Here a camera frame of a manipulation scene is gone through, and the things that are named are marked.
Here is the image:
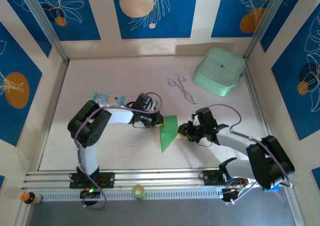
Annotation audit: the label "green paper sheet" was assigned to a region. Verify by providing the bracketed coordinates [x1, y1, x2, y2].
[159, 115, 181, 154]

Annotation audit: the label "light blue wet wipes packet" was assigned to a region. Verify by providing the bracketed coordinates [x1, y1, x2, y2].
[92, 91, 126, 107]

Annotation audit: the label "metal scissor tongs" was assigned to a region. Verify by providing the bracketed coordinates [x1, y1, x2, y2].
[167, 75, 200, 106]

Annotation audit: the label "mint green zip pouch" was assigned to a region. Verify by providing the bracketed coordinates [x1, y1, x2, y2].
[192, 47, 246, 97]

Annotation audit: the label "blue box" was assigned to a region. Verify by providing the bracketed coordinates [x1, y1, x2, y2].
[262, 185, 281, 193]

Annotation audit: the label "black controller with green light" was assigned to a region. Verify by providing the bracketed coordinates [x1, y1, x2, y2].
[79, 187, 101, 200]

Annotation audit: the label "brown bottle with orange cap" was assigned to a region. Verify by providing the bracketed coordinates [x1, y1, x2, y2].
[19, 191, 43, 206]

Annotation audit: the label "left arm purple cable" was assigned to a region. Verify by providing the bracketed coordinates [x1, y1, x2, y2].
[74, 92, 164, 211]

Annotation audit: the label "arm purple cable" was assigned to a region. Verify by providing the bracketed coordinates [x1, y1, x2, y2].
[74, 92, 164, 211]
[207, 103, 294, 204]

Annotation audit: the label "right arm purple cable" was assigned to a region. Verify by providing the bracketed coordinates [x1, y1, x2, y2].
[207, 103, 294, 204]

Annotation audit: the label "aluminium mounting rail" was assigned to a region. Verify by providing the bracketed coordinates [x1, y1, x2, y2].
[21, 166, 296, 191]

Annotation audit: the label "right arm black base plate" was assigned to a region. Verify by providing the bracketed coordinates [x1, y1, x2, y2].
[203, 170, 250, 187]

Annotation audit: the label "grey slotted cable duct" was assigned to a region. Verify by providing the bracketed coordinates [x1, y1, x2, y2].
[39, 187, 224, 202]

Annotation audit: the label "aluminium table side rail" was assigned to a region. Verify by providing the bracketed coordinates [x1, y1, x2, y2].
[36, 59, 70, 172]
[243, 58, 282, 167]

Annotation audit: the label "black controller with orange wires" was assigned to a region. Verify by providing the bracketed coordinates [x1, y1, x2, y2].
[221, 179, 249, 204]

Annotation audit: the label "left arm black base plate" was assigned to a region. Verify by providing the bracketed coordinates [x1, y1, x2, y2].
[69, 171, 116, 189]

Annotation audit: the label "aluminium frame post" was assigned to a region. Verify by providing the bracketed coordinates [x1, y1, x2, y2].
[244, 0, 289, 59]
[18, 0, 70, 63]

